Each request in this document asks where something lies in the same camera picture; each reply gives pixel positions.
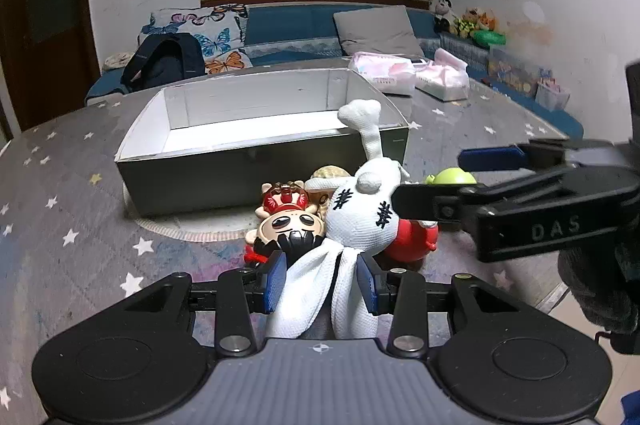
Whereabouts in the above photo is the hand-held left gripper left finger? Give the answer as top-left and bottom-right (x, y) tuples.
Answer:
(107, 250), (289, 354)

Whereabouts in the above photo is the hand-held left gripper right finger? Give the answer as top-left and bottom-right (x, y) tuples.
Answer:
(356, 253), (532, 354)

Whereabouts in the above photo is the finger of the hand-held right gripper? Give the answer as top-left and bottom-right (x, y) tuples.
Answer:
(458, 139), (628, 176)
(391, 167), (582, 232)

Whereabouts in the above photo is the green round toy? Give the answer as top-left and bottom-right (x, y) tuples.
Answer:
(422, 167), (476, 186)

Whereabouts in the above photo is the red round toy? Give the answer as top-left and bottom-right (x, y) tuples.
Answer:
(387, 217), (440, 263)

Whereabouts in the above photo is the red-hatted figurine toy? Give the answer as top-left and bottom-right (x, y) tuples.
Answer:
(244, 179), (333, 268)

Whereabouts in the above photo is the white plush dog toy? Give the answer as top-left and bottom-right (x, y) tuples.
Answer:
(265, 99), (412, 340)

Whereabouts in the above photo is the tan peanut toy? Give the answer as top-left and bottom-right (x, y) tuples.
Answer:
(305, 165), (355, 210)

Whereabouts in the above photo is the grey cardboard box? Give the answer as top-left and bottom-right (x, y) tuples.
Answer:
(114, 67), (415, 218)

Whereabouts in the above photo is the person's right hand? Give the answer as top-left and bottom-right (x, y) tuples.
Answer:
(556, 247), (640, 337)

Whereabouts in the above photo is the pink white tissue pack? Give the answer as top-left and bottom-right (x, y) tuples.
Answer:
(414, 48), (471, 102)
(347, 51), (416, 96)

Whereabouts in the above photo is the colourful printed box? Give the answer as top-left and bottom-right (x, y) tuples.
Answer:
(487, 45), (541, 98)

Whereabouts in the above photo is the green bag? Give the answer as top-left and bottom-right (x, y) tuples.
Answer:
(472, 30), (507, 46)

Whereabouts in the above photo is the yellow green plush toy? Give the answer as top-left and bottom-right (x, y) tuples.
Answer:
(455, 7), (481, 38)

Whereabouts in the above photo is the black white plush toy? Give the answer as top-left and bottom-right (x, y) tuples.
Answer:
(432, 0), (458, 33)

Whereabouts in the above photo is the grey pillow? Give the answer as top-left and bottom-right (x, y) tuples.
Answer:
(333, 5), (426, 58)

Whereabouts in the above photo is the blue sofa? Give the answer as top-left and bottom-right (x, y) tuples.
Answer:
(85, 2), (585, 140)

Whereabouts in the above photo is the star-printed table cover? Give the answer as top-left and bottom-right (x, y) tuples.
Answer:
(0, 60), (640, 425)

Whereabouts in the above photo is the dark backpack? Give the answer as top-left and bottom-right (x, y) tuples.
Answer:
(121, 32), (207, 93)

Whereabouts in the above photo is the butterfly print pillow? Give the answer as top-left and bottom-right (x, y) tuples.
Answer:
(137, 3), (254, 76)

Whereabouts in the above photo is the beige cloth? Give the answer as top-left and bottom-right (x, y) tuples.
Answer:
(102, 52), (133, 70)

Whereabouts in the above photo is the brown wooden door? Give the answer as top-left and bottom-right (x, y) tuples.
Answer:
(0, 0), (101, 130)

